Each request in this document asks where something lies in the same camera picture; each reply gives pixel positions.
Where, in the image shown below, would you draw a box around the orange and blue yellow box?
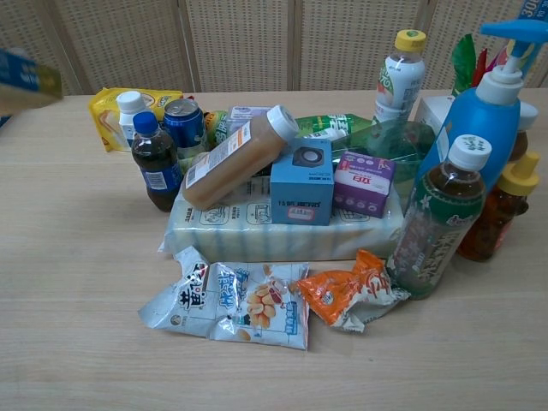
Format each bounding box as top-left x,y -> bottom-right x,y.
0,47 -> 63,114

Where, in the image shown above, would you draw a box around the blue speaker box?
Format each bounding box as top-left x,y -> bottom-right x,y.
270,137 -> 336,227

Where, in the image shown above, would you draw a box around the purple soap box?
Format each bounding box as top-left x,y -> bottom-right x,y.
332,150 -> 397,220

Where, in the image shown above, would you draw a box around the white carton box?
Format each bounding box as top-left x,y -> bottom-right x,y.
412,95 -> 456,134

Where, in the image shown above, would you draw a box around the large tissue pack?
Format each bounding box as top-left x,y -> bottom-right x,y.
158,174 -> 407,263

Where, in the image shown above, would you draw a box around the brown juice bottle white cap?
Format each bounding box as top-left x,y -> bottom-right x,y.
181,104 -> 300,211

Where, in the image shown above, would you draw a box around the pale purple white packet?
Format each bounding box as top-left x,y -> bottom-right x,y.
225,104 -> 275,139

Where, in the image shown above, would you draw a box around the green label drink bottle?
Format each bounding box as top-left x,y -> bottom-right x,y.
202,110 -> 233,150

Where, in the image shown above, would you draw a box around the green printed snack bag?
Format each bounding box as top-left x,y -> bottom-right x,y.
294,111 -> 378,140

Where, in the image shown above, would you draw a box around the white peanut snack bag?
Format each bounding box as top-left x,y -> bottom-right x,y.
137,246 -> 312,353

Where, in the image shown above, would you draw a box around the orange snack bag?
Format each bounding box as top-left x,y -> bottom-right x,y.
295,248 -> 413,335

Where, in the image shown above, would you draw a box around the blue drink can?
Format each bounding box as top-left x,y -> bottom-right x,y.
163,98 -> 208,160

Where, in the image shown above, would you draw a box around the cola bottle blue cap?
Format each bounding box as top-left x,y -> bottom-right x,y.
129,110 -> 186,213

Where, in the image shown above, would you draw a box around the green transparent plastic bag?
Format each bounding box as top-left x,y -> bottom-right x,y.
341,119 -> 438,185

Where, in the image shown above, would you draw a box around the green label tea bottle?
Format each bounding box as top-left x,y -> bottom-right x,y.
386,134 -> 491,301

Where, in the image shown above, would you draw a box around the beige perforated folding screen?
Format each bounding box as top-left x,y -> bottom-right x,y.
0,0 -> 548,98

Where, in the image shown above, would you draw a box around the small white bottle white cap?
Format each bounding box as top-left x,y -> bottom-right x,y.
116,90 -> 149,151

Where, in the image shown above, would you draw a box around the white drink bottle yellow cap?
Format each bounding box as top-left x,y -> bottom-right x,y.
372,28 -> 428,126

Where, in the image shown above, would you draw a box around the yellow snack bag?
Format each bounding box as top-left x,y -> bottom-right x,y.
87,86 -> 186,153

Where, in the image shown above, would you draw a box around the honey bottle yellow cap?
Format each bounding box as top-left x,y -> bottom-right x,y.
455,150 -> 542,263

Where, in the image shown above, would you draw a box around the blue pump dispenser bottle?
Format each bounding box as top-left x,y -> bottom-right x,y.
420,19 -> 548,194

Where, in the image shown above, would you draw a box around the green and red feathers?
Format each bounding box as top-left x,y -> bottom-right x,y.
450,33 -> 511,98

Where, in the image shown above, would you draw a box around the blue sign with white digits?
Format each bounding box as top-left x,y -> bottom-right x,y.
516,0 -> 548,21

